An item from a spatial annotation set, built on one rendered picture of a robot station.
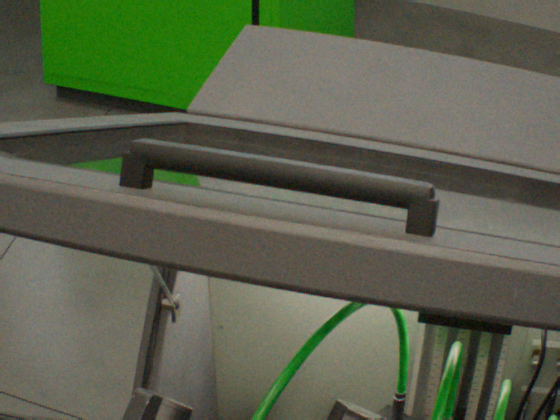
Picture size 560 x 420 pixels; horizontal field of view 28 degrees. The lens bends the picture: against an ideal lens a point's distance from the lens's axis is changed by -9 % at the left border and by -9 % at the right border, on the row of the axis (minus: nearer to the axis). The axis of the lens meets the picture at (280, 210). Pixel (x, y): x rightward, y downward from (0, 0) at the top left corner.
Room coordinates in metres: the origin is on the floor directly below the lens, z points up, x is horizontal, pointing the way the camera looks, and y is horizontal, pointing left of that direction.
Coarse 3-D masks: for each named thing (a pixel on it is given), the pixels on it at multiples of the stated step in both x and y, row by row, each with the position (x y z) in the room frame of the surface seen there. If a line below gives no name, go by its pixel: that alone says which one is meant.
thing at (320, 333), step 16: (352, 304) 1.08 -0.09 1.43; (336, 320) 1.05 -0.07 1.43; (400, 320) 1.16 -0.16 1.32; (320, 336) 1.03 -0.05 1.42; (400, 336) 1.18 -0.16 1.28; (304, 352) 1.01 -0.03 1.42; (400, 352) 1.18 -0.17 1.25; (288, 368) 0.99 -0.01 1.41; (400, 368) 1.19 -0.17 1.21; (400, 384) 1.19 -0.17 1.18; (272, 400) 0.96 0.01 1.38; (256, 416) 0.94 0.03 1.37
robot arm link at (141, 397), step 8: (136, 392) 0.93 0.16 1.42; (144, 392) 0.92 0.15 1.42; (152, 392) 0.93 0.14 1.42; (136, 400) 0.92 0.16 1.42; (144, 400) 0.91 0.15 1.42; (152, 400) 0.91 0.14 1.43; (160, 400) 0.91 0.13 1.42; (168, 400) 0.91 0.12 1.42; (128, 408) 0.91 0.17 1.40; (136, 408) 0.90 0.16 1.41; (144, 408) 0.90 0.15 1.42; (152, 408) 0.90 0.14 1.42; (160, 408) 0.91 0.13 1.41; (168, 408) 0.91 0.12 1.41; (176, 408) 0.91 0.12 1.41; (184, 408) 0.91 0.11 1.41; (192, 408) 0.93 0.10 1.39; (128, 416) 0.90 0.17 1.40; (136, 416) 0.89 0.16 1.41; (144, 416) 0.89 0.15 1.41; (152, 416) 0.90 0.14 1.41; (160, 416) 0.90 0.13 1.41; (168, 416) 0.90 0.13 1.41; (176, 416) 0.90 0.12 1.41; (184, 416) 0.91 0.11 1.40
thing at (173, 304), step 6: (156, 270) 1.17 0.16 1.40; (156, 276) 1.17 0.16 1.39; (162, 282) 1.18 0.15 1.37; (162, 288) 1.19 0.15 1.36; (168, 294) 1.20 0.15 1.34; (168, 300) 1.20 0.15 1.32; (174, 300) 1.21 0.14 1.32; (180, 300) 1.23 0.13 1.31; (162, 306) 1.21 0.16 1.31; (168, 306) 1.21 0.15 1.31; (174, 306) 1.20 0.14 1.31; (180, 306) 1.22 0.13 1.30; (174, 312) 1.20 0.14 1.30; (180, 312) 1.22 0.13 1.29; (174, 318) 1.20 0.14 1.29
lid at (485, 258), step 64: (0, 128) 0.87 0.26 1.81; (64, 128) 0.94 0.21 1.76; (128, 128) 1.06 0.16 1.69; (192, 128) 1.22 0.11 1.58; (256, 128) 1.26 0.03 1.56; (0, 192) 0.56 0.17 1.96; (64, 192) 0.55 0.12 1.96; (128, 192) 0.55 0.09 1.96; (192, 192) 0.58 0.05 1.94; (256, 192) 0.75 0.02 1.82; (320, 192) 0.55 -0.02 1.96; (384, 192) 0.54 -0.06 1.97; (448, 192) 0.95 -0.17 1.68; (512, 192) 1.06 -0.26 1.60; (128, 256) 0.52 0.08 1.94; (192, 256) 0.51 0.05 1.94; (256, 256) 0.51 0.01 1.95; (320, 256) 0.50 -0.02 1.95; (384, 256) 0.49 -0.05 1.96; (448, 256) 0.49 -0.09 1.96; (512, 256) 0.49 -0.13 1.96; (512, 320) 0.46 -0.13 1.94
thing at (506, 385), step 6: (504, 384) 1.01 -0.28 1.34; (510, 384) 1.01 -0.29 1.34; (504, 390) 0.99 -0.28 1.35; (504, 396) 0.97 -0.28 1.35; (498, 402) 0.97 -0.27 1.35; (504, 402) 0.96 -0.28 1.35; (498, 408) 0.96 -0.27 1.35; (504, 408) 0.95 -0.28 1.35; (498, 414) 0.94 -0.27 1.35; (504, 414) 0.95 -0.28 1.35
